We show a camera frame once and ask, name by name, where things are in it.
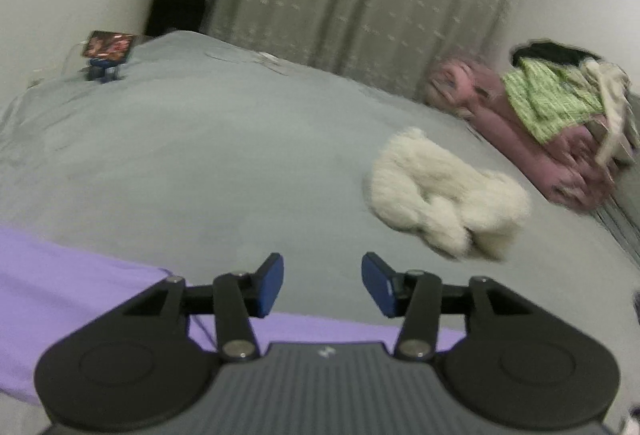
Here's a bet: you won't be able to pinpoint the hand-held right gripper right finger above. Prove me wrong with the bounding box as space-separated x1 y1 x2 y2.
361 251 533 361

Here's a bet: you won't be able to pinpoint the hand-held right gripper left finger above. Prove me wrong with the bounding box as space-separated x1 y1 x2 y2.
122 252 286 362

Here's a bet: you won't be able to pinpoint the smartphone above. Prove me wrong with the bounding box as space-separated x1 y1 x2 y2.
86 30 137 61

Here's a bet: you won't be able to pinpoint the grey bed blanket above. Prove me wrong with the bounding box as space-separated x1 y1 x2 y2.
0 30 640 435

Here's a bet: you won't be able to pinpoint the green patterned garment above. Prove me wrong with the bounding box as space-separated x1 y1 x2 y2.
501 58 608 146

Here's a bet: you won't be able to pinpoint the black garment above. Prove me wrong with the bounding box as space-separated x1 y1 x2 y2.
510 42 598 68

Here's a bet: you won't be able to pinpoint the purple pants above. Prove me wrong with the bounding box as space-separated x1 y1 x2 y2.
0 225 468 408

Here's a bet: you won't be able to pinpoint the blue phone stand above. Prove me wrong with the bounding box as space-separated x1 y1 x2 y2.
87 58 126 83

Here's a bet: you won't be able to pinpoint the white cable with charger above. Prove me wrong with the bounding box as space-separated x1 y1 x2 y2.
205 49 291 76

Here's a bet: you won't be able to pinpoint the cream garment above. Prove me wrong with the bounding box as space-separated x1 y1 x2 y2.
582 60 638 168

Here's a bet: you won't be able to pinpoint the white plush toy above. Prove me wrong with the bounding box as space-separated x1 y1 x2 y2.
367 126 532 262

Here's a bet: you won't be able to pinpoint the pink quilt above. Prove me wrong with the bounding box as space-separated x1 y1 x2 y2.
425 55 631 213

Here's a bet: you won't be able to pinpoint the white phone charging cable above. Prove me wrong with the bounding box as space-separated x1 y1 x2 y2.
62 40 91 76

